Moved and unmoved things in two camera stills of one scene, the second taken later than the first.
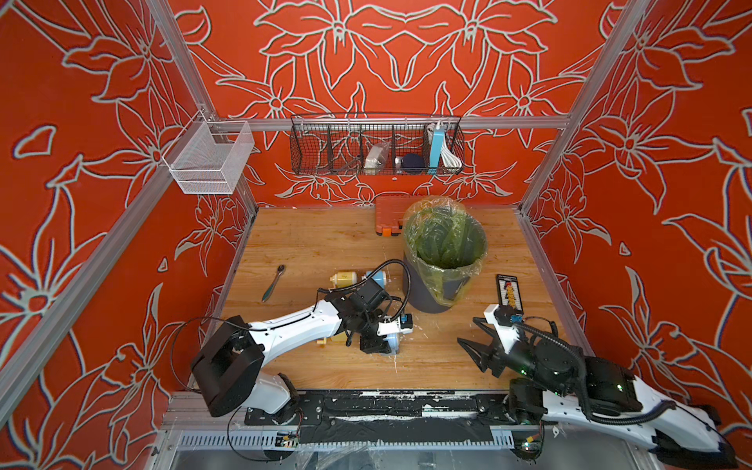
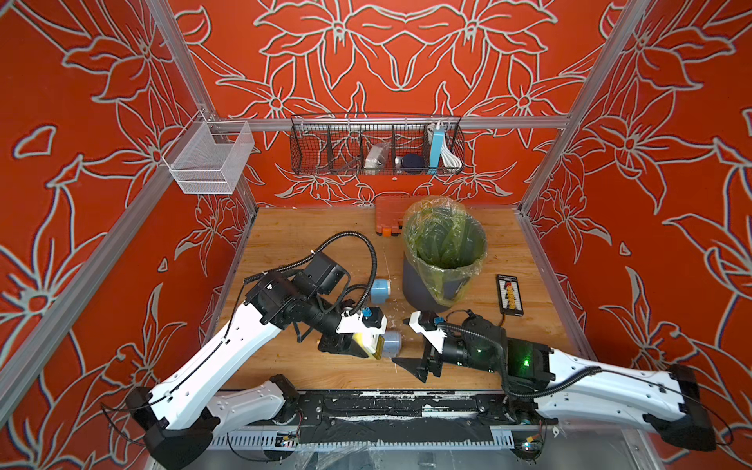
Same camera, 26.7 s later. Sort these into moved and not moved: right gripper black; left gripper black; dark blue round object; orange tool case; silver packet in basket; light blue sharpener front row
Moved: right gripper black; left gripper black
Not moved: silver packet in basket; orange tool case; light blue sharpener front row; dark blue round object
